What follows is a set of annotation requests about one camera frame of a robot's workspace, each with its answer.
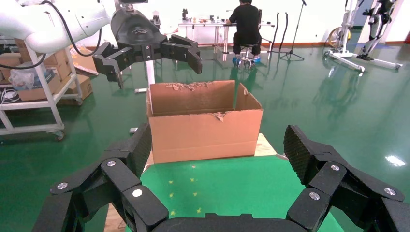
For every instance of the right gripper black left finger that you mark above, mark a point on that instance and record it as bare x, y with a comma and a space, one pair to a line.
112, 173

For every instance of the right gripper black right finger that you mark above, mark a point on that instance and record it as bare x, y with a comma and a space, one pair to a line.
336, 182

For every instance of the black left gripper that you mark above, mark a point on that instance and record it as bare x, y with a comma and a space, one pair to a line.
136, 30

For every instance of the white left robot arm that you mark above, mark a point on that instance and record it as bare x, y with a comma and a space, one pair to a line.
48, 25

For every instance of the flat cardboard sheets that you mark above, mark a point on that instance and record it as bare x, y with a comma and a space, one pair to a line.
83, 62

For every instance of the brown cardboard storage box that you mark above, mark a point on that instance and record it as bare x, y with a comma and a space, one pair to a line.
8, 62
61, 64
38, 94
81, 88

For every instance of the large open cardboard carton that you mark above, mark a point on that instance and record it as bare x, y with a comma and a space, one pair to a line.
205, 141

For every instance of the white pole stand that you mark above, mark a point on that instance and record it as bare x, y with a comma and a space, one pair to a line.
150, 75

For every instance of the white table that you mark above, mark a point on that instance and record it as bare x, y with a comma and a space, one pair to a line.
205, 24

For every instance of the chrome wheeled stool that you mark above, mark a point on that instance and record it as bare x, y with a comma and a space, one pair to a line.
246, 59

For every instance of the seated person in black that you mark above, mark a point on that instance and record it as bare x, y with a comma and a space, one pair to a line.
246, 22

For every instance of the white metal rack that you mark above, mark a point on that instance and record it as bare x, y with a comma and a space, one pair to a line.
32, 105

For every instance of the green table cloth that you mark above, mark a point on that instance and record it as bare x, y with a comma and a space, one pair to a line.
224, 185

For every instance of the clear plastic bag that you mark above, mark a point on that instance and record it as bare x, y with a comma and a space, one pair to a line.
24, 78

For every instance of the black tripod stand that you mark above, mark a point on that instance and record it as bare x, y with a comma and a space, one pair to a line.
291, 52

